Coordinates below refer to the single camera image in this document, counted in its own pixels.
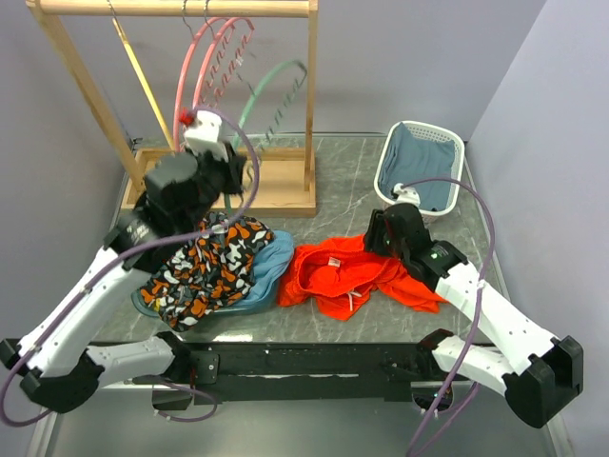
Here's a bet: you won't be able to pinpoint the orange shorts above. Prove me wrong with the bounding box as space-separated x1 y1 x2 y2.
277 235 444 321

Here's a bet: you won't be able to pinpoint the green plastic hanger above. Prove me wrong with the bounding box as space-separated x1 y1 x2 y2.
223 59 309 218

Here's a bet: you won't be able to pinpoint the pink plastic hanger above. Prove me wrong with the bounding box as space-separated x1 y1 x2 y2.
172 17 234 145
192 17 255 108

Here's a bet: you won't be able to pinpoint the wooden clothes rack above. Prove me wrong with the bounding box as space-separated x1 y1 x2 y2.
27 1 319 217

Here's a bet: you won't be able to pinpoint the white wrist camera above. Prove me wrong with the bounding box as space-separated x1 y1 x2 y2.
391 183 421 208
179 109 228 162

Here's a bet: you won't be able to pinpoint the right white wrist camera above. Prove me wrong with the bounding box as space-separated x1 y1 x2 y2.
391 183 421 208

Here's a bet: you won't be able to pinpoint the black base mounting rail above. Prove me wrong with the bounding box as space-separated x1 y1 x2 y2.
167 342 446 403

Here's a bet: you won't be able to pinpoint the right pink plastic hanger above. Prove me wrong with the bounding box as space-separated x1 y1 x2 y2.
192 17 255 108

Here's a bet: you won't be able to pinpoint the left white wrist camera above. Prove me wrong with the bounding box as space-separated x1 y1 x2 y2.
179 109 228 162

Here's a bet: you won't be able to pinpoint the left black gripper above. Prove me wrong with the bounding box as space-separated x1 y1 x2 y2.
182 141 248 234

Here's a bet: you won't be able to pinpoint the patterned camouflage shorts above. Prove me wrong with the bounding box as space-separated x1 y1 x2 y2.
131 211 275 332

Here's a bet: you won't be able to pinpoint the yellow plastic hanger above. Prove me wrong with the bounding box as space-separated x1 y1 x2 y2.
112 18 175 149

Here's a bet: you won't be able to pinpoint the white plastic basket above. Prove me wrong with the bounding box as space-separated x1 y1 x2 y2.
373 120 466 225

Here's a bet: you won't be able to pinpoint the blue-grey cloth in basket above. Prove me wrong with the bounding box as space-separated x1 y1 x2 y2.
378 122 457 212

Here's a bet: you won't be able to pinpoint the light blue shorts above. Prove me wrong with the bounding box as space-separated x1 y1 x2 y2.
244 230 295 299

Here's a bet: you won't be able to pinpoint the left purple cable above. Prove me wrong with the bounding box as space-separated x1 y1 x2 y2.
0 107 262 427

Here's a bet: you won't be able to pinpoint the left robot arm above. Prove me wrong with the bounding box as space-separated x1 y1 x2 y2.
1 141 255 413

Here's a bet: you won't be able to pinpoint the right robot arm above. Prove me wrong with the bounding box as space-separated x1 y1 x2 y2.
364 203 584 428

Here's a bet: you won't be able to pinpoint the left pink plastic hanger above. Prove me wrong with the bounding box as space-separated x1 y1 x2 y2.
172 17 234 145

